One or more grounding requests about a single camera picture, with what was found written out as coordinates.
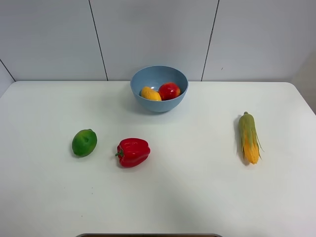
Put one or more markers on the yellow mango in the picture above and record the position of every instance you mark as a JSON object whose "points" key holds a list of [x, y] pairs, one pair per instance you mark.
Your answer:
{"points": [[150, 94]]}

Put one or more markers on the red apple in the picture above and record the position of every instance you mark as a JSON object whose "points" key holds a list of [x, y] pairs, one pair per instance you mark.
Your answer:
{"points": [[169, 91]]}

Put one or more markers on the green lime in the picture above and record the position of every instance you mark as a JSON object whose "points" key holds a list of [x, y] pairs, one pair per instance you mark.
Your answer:
{"points": [[84, 142]]}

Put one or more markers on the blue plastic bowl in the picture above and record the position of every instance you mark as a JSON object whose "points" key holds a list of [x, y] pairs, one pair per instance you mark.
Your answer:
{"points": [[154, 77]]}

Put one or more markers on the red bell pepper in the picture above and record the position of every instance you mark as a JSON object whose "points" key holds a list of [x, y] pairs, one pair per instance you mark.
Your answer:
{"points": [[132, 151]]}

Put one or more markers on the corn cob with husk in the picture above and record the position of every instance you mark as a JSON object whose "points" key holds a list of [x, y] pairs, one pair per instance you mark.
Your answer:
{"points": [[249, 141]]}

